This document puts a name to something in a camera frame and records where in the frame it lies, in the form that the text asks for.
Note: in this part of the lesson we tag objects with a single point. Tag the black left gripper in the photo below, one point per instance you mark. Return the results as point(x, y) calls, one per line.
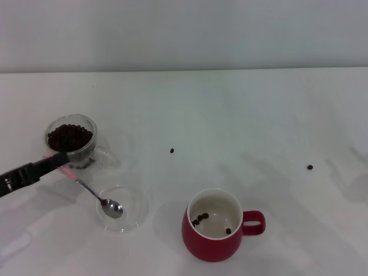
point(17, 181)

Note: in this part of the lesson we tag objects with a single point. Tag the clear double-wall glass cup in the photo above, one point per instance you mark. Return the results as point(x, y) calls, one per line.
point(99, 156)

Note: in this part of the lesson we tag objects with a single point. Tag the red mug white inside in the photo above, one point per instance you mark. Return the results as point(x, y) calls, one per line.
point(212, 247)

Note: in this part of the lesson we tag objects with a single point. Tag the coffee bean heap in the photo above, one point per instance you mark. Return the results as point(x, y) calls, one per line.
point(70, 138)

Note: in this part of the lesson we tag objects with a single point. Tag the small coffee bean cluster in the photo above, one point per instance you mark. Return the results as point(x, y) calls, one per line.
point(200, 219)

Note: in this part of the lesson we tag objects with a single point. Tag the clear round glass dish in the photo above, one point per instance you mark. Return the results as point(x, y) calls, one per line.
point(135, 221)

